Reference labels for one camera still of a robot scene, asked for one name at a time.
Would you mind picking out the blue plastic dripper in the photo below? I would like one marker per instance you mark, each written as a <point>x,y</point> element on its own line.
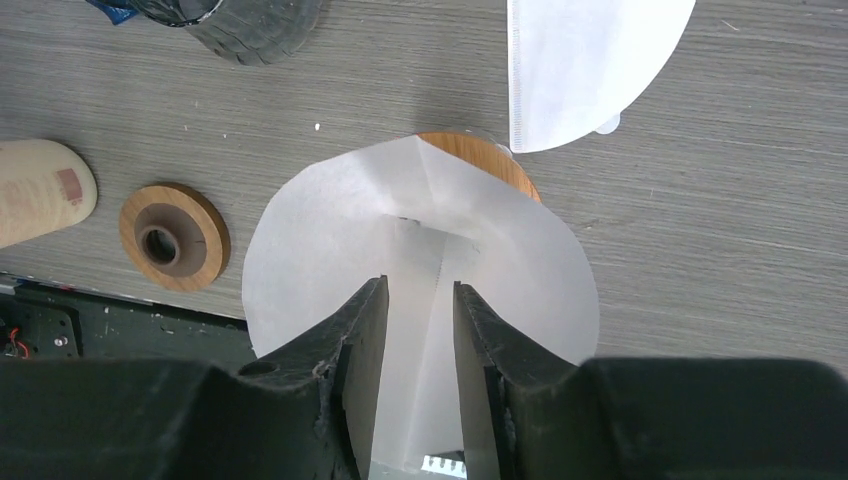
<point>117,11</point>

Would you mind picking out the white coffee filter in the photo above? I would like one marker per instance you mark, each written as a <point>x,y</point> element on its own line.
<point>575,66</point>
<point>425,211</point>

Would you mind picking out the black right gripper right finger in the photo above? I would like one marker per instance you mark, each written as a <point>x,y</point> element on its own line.
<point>528,414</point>

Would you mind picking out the grey glass pitcher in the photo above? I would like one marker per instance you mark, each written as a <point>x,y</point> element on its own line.
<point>246,32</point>

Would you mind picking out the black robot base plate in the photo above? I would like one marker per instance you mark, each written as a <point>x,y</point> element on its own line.
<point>44,321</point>

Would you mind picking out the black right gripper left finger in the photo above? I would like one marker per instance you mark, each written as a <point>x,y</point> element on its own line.
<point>304,411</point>

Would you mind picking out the cream pump bottle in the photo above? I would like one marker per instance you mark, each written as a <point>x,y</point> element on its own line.
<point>45,187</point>

